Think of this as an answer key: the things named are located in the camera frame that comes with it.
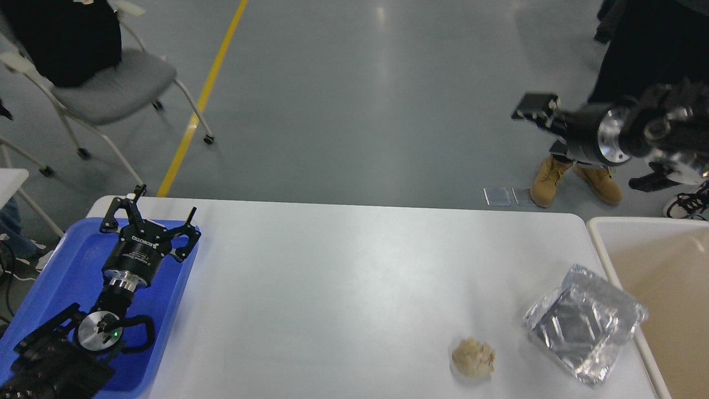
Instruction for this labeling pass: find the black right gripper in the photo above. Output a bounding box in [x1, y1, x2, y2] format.
[511, 93, 636, 167]

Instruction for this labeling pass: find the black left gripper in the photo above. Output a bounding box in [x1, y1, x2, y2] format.
[99, 184, 202, 290]

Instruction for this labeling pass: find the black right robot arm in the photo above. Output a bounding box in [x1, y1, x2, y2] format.
[511, 80, 708, 192]

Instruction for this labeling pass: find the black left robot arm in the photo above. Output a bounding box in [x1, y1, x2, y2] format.
[2, 186, 202, 398]

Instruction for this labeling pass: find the tan left boot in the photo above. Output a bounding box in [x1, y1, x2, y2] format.
[530, 156, 574, 208]

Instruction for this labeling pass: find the tan boot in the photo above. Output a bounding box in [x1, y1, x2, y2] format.
[574, 164, 623, 206]
[530, 156, 574, 208]

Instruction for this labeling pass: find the tan right boot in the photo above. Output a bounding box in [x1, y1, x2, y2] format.
[574, 164, 623, 206]

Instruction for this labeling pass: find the clear floor plate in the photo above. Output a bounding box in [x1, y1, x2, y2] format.
[484, 187, 512, 207]
[512, 187, 537, 206]

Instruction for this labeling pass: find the blue plastic tray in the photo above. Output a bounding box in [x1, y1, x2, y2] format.
[1, 218, 197, 398]

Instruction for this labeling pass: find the white chair leg with caster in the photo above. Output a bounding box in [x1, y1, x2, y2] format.
[1, 136, 55, 177]

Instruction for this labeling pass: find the person in black trousers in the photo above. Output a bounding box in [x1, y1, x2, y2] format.
[588, 1, 708, 102]

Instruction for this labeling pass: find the grey office chair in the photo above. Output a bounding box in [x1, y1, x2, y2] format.
[0, 0, 215, 186]

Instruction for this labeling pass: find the white side table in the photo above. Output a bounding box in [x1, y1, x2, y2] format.
[1, 167, 64, 238]

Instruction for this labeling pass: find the black white sneaker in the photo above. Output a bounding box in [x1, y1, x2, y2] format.
[662, 180, 708, 221]

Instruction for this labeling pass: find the beige plastic bin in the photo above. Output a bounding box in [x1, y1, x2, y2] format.
[587, 217, 708, 398]

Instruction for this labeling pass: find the aluminium foil container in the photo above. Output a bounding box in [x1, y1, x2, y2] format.
[522, 264, 649, 389]

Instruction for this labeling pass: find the black jacket on chair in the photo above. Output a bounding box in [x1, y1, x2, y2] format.
[1, 1, 122, 88]

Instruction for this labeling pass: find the crumpled brown paper ball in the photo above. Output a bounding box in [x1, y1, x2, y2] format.
[451, 337, 496, 379]

